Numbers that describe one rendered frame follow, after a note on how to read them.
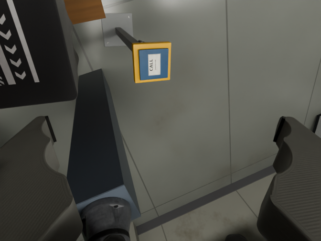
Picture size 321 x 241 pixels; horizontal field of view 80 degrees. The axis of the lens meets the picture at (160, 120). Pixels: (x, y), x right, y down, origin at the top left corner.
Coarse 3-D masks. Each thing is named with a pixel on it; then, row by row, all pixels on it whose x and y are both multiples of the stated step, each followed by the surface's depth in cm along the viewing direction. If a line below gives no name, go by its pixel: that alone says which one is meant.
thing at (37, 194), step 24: (48, 120) 10; (24, 144) 8; (48, 144) 8; (0, 168) 7; (24, 168) 7; (48, 168) 7; (0, 192) 6; (24, 192) 6; (48, 192) 6; (0, 216) 5; (24, 216) 5; (48, 216) 5; (72, 216) 6; (0, 240) 5; (24, 240) 5; (48, 240) 5; (72, 240) 6
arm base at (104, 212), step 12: (96, 204) 54; (108, 204) 54; (120, 204) 56; (84, 216) 53; (96, 216) 52; (108, 216) 52; (120, 216) 54; (84, 228) 53; (96, 228) 50; (108, 228) 50; (120, 228) 51; (84, 240) 52
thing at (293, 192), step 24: (288, 120) 10; (288, 144) 8; (312, 144) 8; (288, 168) 7; (312, 168) 7; (288, 192) 6; (312, 192) 6; (264, 216) 6; (288, 216) 6; (312, 216) 6; (288, 240) 6; (312, 240) 5
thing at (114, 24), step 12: (108, 24) 139; (120, 24) 141; (108, 36) 143; (120, 36) 119; (132, 36) 148; (132, 48) 62; (144, 48) 62; (156, 48) 63; (168, 60) 67; (168, 72) 69
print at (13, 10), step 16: (0, 0) 47; (0, 16) 48; (16, 16) 49; (0, 32) 50; (16, 32) 51; (0, 48) 51; (16, 48) 52; (0, 64) 53; (16, 64) 54; (32, 64) 55; (0, 80) 55; (16, 80) 56; (32, 80) 57
